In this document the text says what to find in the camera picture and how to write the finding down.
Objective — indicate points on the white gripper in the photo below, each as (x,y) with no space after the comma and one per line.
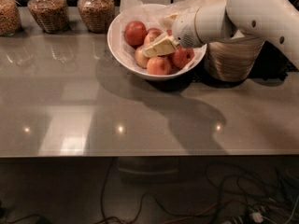
(184,28)

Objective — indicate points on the orange apple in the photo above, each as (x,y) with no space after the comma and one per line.
(159,66)
(151,36)

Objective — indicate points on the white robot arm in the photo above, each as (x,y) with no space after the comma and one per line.
(274,21)

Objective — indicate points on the red apple back right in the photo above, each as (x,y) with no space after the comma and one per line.
(169,31)

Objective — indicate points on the red apple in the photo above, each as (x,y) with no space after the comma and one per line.
(169,31)
(134,33)
(181,57)

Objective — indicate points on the red apple back left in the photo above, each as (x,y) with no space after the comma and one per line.
(134,33)

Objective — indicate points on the orange apple front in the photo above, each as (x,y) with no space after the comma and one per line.
(159,66)

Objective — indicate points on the pale apple left front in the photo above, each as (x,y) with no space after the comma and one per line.
(140,59)

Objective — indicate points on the white ceramic bowl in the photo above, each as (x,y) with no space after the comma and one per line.
(125,54)

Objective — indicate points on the front stack of paper bowls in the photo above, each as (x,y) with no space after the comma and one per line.
(232,62)

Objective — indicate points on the right glass cereal jar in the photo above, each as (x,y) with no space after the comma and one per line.
(97,15)

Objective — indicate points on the glass cereal jar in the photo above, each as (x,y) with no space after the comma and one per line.
(10,19)
(50,15)
(97,15)

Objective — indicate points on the middle glass cereal jar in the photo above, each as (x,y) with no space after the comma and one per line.
(50,15)

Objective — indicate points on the left glass cereal jar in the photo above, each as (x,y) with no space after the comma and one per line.
(10,19)

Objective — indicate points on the white power plug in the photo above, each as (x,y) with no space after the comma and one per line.
(257,217)

